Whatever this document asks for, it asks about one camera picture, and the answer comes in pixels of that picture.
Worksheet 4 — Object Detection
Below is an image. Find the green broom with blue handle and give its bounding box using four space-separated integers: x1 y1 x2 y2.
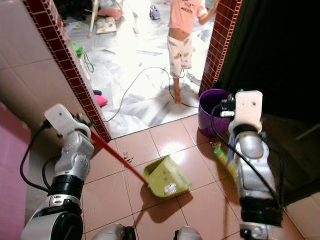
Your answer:
210 131 239 181

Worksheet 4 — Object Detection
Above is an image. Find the green dustpan with red handle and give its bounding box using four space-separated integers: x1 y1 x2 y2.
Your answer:
90 127 193 199

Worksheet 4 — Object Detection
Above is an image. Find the beige floor mat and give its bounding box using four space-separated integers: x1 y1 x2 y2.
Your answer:
96 17 118 35

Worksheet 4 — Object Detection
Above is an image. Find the purple plastic bucket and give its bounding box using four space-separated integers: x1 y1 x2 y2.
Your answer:
198 88 234 139

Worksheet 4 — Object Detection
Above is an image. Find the red tiled door pillar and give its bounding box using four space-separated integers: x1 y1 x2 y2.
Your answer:
22 0 112 143
199 0 244 97

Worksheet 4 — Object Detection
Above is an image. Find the child in orange shirt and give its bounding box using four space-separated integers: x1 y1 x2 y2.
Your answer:
167 0 222 106

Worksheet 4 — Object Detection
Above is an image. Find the grey left robot leg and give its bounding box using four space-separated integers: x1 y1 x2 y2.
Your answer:
92 223 137 240

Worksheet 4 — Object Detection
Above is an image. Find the grey robot leg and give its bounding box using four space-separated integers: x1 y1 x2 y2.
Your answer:
172 226 204 240
92 223 137 240

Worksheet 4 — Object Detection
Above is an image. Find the pink cushion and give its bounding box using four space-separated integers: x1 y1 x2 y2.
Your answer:
99 6 124 21

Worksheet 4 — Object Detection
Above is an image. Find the purple toy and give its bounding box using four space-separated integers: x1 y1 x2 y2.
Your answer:
149 4 162 21

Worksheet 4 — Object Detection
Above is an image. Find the grey right robot leg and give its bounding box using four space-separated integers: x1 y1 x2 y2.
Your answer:
172 226 204 240

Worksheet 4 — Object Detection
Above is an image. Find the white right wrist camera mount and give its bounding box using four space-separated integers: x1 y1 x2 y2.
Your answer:
234 90 265 134

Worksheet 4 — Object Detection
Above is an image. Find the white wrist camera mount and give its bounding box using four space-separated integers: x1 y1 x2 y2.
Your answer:
44 103 87 140
234 90 265 134

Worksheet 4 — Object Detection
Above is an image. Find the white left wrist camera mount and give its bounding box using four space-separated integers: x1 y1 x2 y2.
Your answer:
44 103 87 140

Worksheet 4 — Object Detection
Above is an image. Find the black floor cable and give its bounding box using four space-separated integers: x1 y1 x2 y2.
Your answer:
105 66 201 123

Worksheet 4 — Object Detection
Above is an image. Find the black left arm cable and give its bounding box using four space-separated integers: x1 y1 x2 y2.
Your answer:
19 121 57 192

